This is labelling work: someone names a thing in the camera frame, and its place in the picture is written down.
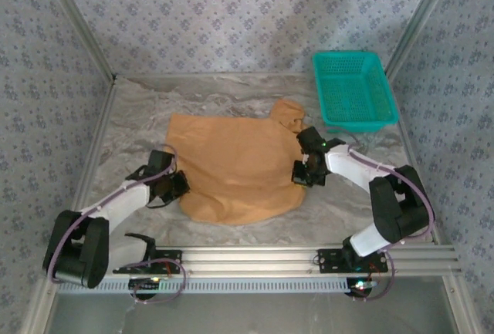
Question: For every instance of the black controller board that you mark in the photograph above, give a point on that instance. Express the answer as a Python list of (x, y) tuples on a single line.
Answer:
[(361, 289), (143, 287)]

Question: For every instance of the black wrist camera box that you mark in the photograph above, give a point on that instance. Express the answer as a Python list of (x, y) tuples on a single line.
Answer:
[(300, 172), (182, 183)]

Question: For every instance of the teal plastic mesh basket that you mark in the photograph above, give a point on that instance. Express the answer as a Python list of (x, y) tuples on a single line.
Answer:
[(349, 125)]

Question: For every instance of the aluminium frame post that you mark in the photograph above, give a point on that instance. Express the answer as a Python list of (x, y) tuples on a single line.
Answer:
[(77, 21), (420, 17)]

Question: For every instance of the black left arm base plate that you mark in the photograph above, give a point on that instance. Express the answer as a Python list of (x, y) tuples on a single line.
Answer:
[(170, 257)]

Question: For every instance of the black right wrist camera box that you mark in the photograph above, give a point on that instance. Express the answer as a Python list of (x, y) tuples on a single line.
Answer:
[(300, 172)]

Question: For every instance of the tan orange t-shirt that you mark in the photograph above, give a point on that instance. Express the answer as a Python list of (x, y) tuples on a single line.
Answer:
[(239, 164)]

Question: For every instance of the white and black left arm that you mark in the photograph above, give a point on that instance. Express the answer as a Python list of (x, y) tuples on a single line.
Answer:
[(127, 199)]

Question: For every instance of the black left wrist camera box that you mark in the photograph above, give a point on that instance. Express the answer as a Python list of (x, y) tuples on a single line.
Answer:
[(182, 183)]

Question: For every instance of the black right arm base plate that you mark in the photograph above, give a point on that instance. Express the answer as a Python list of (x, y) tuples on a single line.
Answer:
[(328, 260)]

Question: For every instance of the aluminium side rail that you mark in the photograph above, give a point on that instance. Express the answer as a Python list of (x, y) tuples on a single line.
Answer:
[(96, 137)]

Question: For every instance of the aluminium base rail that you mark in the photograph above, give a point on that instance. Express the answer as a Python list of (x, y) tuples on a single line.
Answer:
[(251, 258)]

